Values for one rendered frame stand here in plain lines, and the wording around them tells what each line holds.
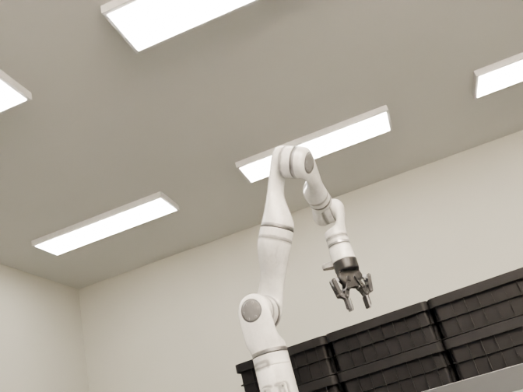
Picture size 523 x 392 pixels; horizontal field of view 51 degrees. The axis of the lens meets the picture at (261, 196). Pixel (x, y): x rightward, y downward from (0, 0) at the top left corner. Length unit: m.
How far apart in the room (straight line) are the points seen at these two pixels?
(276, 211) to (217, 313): 4.13
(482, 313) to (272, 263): 0.55
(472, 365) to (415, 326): 0.17
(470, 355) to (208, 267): 4.38
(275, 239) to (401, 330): 0.42
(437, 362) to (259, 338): 0.47
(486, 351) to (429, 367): 0.15
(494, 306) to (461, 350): 0.14
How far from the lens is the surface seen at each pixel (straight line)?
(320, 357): 1.63
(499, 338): 1.54
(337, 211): 1.76
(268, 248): 1.46
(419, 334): 1.56
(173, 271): 5.85
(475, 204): 5.40
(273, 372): 1.41
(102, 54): 3.17
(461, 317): 1.55
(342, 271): 1.71
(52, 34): 3.05
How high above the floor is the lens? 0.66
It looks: 25 degrees up
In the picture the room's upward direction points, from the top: 15 degrees counter-clockwise
